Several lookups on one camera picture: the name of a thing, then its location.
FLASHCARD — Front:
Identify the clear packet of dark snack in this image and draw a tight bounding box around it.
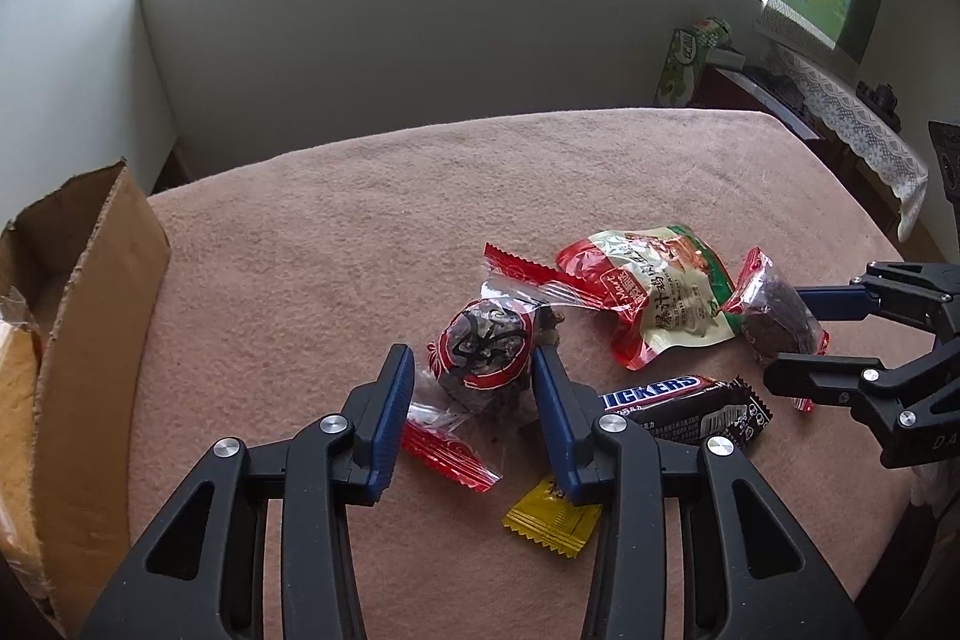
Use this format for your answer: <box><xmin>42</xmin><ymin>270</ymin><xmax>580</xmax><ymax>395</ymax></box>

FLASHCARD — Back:
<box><xmin>718</xmin><ymin>247</ymin><xmax>830</xmax><ymax>417</ymax></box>

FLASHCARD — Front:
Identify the white cabinet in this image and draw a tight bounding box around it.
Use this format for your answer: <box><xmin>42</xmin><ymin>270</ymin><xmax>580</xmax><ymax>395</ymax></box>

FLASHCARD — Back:
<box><xmin>0</xmin><ymin>0</ymin><xmax>182</xmax><ymax>223</ymax></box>

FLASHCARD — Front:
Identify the cardboard box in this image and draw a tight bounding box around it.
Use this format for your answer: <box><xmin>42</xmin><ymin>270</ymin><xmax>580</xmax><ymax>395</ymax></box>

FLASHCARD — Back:
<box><xmin>0</xmin><ymin>158</ymin><xmax>173</xmax><ymax>640</ymax></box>

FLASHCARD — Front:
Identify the brown chocolate bar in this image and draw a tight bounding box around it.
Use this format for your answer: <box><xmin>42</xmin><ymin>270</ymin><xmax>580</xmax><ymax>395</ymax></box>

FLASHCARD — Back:
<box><xmin>595</xmin><ymin>373</ymin><xmax>775</xmax><ymax>455</ymax></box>

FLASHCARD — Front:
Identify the red and green snack pouch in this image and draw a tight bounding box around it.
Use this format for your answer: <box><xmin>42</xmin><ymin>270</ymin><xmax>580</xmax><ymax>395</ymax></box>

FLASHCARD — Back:
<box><xmin>554</xmin><ymin>223</ymin><xmax>740</xmax><ymax>372</ymax></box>

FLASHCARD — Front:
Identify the white lace tablecloth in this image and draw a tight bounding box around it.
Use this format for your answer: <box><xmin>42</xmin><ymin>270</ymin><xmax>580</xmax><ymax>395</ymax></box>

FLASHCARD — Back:
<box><xmin>771</xmin><ymin>43</ymin><xmax>932</xmax><ymax>242</ymax></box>

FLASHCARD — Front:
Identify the red-wrapped dark snack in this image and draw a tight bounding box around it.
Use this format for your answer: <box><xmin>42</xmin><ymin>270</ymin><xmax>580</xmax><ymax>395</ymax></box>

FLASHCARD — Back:
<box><xmin>400</xmin><ymin>242</ymin><xmax>601</xmax><ymax>495</ymax></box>

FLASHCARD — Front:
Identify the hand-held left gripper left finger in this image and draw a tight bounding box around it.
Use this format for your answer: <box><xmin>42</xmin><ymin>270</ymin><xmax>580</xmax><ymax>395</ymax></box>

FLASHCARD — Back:
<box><xmin>79</xmin><ymin>344</ymin><xmax>415</xmax><ymax>640</ymax></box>

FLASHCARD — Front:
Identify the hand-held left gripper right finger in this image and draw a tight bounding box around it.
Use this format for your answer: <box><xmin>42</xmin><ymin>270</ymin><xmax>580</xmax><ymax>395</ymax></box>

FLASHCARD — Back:
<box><xmin>531</xmin><ymin>346</ymin><xmax>871</xmax><ymax>640</ymax></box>

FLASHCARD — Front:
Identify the dark wooden side table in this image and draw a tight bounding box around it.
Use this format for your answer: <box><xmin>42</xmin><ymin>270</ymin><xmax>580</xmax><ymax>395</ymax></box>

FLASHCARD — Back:
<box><xmin>823</xmin><ymin>136</ymin><xmax>905</xmax><ymax>236</ymax></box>

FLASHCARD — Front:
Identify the green tissue box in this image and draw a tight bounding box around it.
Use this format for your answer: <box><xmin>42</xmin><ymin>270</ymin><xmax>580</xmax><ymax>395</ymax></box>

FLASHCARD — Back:
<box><xmin>655</xmin><ymin>15</ymin><xmax>734</xmax><ymax>110</ymax></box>

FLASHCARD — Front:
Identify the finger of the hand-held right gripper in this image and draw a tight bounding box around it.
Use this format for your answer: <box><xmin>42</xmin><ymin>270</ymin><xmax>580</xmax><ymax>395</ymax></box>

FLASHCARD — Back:
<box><xmin>763</xmin><ymin>340</ymin><xmax>960</xmax><ymax>440</ymax></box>
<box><xmin>795</xmin><ymin>261</ymin><xmax>960</xmax><ymax>342</ymax></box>

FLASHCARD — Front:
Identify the dark cloth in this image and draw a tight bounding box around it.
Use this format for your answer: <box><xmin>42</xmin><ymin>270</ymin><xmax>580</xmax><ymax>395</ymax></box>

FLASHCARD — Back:
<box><xmin>750</xmin><ymin>70</ymin><xmax>809</xmax><ymax>109</ymax></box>

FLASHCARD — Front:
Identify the yellow candy packet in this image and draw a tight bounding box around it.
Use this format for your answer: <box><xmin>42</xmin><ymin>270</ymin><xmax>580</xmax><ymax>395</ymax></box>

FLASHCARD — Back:
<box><xmin>502</xmin><ymin>473</ymin><xmax>605</xmax><ymax>560</ymax></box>

